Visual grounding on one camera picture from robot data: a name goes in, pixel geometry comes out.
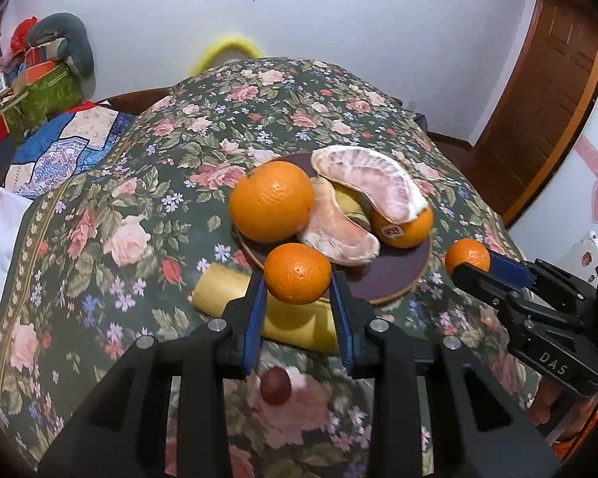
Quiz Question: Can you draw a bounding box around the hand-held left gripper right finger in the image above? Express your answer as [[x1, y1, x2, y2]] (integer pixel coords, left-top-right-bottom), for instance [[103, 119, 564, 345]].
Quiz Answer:
[[328, 269, 562, 478]]

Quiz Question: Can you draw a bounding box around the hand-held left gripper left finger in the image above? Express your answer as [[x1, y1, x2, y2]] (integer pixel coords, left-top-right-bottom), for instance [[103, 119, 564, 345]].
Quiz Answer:
[[39, 272, 268, 478]]

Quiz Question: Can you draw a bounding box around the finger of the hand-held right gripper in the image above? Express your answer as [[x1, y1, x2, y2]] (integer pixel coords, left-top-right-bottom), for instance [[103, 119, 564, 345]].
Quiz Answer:
[[487, 253, 598, 307], [452, 262, 579, 332]]

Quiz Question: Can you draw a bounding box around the small tangerine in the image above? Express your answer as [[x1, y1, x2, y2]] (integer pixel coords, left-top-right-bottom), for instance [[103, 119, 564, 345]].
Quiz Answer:
[[445, 238, 492, 280], [264, 243, 332, 306]]

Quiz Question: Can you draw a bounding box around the dark red grape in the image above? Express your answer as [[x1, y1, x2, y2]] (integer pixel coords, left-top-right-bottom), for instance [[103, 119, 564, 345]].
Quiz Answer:
[[259, 366, 293, 404]]

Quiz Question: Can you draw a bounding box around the purple round plate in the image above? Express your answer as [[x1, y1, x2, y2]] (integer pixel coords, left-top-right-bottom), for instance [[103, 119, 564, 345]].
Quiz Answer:
[[234, 152, 432, 304]]

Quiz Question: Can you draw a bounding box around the large orange with sticker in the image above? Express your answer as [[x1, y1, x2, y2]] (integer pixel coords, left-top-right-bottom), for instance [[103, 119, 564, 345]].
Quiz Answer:
[[369, 204, 434, 250]]

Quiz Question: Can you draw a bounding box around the pinkish peeled pomelo segment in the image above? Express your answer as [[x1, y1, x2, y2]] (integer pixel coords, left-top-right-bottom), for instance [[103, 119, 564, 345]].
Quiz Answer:
[[299, 176, 381, 266]]

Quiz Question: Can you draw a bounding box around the short yellow sugarcane piece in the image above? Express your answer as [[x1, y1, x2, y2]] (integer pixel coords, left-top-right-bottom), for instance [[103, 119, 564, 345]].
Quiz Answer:
[[331, 184, 372, 230]]

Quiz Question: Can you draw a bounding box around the large plain orange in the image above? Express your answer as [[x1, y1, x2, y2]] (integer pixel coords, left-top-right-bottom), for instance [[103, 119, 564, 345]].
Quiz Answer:
[[229, 162, 314, 244]]

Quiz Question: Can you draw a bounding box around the pomelo segment with white pith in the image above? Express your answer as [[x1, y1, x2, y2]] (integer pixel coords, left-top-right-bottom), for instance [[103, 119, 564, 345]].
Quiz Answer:
[[311, 145, 428, 224]]

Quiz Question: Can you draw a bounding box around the person's right hand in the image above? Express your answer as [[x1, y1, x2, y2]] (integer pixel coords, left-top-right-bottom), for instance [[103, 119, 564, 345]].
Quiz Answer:
[[528, 376, 598, 444]]

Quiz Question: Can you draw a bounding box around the brown wooden door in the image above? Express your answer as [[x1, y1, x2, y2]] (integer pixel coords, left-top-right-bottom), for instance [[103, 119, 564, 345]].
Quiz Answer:
[[471, 0, 598, 225]]

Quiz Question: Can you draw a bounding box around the floral tablecloth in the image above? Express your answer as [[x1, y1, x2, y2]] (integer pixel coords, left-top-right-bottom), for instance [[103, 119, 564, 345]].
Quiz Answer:
[[0, 57, 564, 478]]

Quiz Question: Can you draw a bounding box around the blue patchwork quilt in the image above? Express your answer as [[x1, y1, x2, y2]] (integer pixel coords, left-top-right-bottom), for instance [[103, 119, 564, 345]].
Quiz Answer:
[[2, 102, 140, 200]]

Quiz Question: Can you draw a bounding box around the wooden bed footboard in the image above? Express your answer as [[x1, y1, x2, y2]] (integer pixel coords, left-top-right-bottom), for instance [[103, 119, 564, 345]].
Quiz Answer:
[[94, 87, 173, 115]]

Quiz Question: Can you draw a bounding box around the white cloth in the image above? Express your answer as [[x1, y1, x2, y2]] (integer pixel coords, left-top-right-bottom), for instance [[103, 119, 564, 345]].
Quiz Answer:
[[0, 189, 33, 349]]

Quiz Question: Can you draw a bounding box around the green fabric bag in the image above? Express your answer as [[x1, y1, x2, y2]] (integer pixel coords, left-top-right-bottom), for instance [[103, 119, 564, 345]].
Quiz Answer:
[[2, 67, 83, 135]]

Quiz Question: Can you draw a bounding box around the orange box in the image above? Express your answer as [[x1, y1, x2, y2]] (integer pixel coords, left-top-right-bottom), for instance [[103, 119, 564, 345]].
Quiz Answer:
[[17, 60, 68, 85]]

